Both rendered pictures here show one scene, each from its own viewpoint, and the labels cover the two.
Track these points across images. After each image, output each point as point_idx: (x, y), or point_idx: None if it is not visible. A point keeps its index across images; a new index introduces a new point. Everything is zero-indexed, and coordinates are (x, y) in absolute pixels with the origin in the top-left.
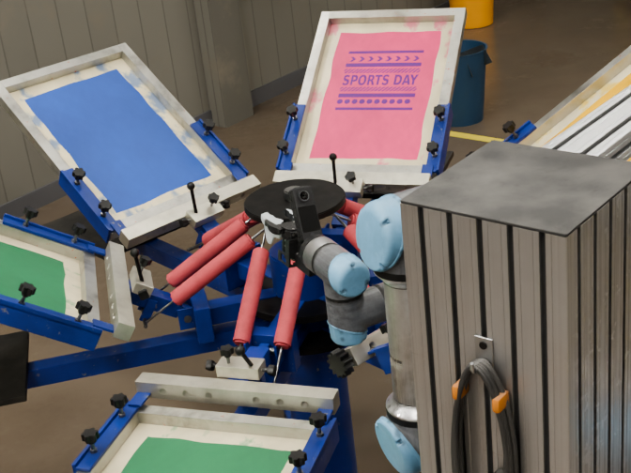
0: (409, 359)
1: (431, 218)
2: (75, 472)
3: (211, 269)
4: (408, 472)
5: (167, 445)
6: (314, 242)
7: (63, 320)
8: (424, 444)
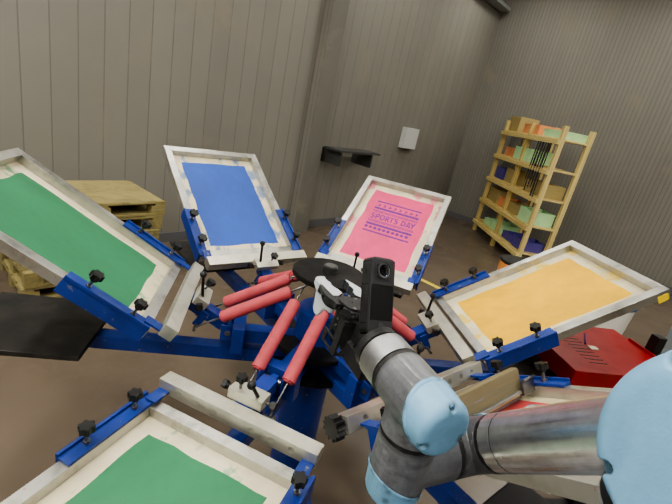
0: None
1: None
2: (56, 461)
3: (255, 304)
4: None
5: (160, 450)
6: (384, 340)
7: (119, 310)
8: None
